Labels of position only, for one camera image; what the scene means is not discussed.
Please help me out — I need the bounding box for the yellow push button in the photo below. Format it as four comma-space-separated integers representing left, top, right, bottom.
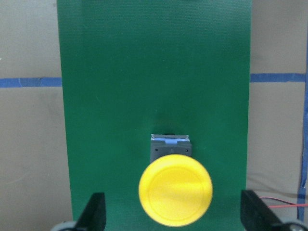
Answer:
138, 134, 213, 227

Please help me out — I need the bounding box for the red black conveyor wire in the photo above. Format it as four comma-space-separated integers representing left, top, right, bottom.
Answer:
259, 196, 308, 209

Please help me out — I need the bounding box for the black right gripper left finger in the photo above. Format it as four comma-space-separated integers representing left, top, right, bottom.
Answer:
52, 192, 107, 231

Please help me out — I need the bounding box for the green conveyor belt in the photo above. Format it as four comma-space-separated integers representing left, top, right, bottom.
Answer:
57, 0, 252, 231

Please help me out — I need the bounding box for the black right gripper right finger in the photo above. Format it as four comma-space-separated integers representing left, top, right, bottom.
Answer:
240, 190, 308, 231

